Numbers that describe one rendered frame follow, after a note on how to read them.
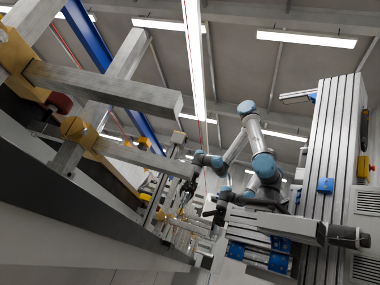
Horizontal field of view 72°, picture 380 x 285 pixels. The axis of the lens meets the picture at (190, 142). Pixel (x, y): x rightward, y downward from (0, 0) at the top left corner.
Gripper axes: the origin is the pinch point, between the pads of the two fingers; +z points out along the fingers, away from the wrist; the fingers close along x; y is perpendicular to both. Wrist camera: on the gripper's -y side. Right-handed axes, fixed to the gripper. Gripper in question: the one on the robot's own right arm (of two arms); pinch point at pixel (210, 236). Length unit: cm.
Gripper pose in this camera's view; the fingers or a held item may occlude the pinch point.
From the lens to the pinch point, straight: 180.3
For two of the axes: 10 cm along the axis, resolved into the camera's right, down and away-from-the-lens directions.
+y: 9.4, 2.5, -2.2
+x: 0.9, 4.5, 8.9
